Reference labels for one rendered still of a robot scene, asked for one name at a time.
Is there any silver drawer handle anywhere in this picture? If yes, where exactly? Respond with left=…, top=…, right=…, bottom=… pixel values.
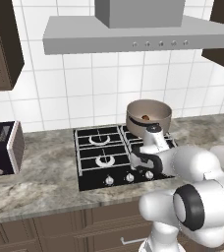
left=120, top=236, right=148, bottom=246

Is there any beige cooking pot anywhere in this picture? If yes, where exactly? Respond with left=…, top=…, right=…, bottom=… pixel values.
left=125, top=98, right=173, bottom=139

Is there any brown base cupboard door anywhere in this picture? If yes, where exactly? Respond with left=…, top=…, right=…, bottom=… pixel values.
left=0, top=220, right=41, bottom=252
left=32, top=210, right=91, bottom=252

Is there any brown drawer front with handle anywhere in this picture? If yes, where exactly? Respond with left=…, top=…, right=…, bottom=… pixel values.
left=84, top=222, right=155, bottom=252

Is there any black and silver toaster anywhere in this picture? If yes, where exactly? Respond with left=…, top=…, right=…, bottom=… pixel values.
left=0, top=120, right=26, bottom=178

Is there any grey range hood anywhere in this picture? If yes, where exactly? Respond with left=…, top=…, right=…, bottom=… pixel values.
left=42, top=0, right=224, bottom=56

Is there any black gas hob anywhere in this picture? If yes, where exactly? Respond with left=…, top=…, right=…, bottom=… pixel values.
left=73, top=123, right=179, bottom=192

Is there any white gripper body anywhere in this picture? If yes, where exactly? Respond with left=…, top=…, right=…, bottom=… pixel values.
left=129, top=151, right=164, bottom=173

